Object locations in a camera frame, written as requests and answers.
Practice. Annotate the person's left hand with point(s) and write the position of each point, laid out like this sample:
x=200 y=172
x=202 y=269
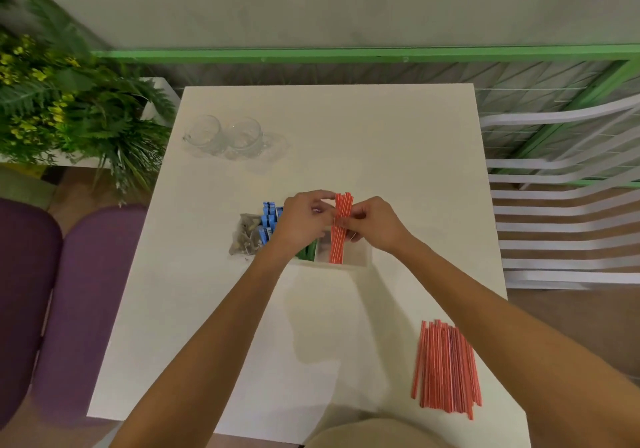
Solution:
x=298 y=222

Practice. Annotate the person's right hand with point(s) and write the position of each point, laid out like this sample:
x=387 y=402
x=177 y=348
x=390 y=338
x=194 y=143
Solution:
x=380 y=225

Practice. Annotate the person's right thumb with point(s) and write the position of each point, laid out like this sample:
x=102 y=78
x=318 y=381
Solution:
x=356 y=207

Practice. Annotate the person's left thumb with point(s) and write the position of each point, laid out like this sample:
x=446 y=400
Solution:
x=324 y=208

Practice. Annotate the bundle of red striped sticks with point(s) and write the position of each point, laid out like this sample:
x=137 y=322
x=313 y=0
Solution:
x=340 y=242

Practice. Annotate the person's right forearm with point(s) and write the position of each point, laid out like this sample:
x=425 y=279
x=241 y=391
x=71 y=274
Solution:
x=505 y=342

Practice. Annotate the person's left forearm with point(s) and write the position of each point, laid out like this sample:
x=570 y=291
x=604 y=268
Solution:
x=215 y=352

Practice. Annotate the row of green packets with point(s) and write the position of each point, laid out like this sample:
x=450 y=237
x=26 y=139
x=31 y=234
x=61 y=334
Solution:
x=308 y=252

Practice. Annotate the white organizer box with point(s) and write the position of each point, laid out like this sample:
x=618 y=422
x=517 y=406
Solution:
x=359 y=258

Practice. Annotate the row of blue packets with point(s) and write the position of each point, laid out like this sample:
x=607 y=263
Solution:
x=268 y=220

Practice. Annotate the pile of grey tea bags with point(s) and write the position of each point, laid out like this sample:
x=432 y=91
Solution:
x=246 y=236

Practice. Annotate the clear glass cup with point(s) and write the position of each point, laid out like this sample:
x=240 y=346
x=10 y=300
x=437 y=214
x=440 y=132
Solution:
x=204 y=135
x=245 y=138

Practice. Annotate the green metal railing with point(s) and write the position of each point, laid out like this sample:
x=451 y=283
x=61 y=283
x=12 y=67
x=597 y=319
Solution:
x=350 y=55

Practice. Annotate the pile of red striped sticks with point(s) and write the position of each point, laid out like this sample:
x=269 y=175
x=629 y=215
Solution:
x=446 y=367

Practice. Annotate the white slatted chair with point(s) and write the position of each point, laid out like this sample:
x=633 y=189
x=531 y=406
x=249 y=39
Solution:
x=565 y=242

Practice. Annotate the purple chair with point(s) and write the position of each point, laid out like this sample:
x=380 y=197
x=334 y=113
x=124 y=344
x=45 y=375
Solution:
x=22 y=302
x=85 y=307

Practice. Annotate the green plant with yellow flowers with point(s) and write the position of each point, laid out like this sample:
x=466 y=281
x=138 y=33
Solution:
x=75 y=107

